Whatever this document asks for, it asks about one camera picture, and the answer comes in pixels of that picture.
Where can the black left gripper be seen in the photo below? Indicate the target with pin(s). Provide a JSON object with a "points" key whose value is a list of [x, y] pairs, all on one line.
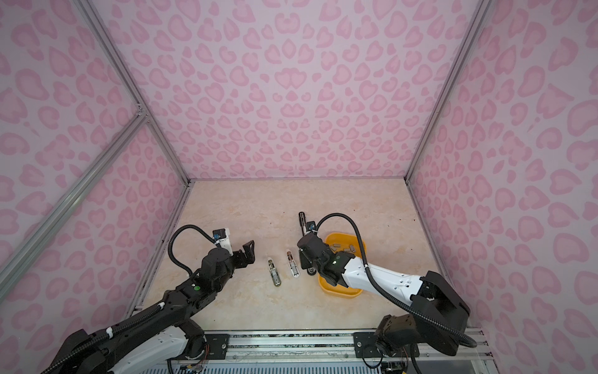
{"points": [[250, 255]]}

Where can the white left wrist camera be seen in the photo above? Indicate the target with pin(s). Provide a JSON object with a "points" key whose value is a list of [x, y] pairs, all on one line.
{"points": [[222, 239]]}

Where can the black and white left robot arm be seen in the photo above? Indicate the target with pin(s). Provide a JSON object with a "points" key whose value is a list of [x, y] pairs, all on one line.
{"points": [[159, 333]]}

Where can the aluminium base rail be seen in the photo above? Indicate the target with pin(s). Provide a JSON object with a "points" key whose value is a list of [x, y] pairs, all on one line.
{"points": [[300, 351]]}

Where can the aluminium frame bar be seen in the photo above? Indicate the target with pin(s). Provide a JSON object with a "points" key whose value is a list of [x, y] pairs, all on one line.
{"points": [[30, 249]]}

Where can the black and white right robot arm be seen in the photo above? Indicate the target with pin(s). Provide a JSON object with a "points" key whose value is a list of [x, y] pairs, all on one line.
{"points": [[434, 313]]}

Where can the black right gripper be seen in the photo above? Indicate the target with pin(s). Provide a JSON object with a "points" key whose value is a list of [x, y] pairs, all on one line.
{"points": [[302, 255]]}

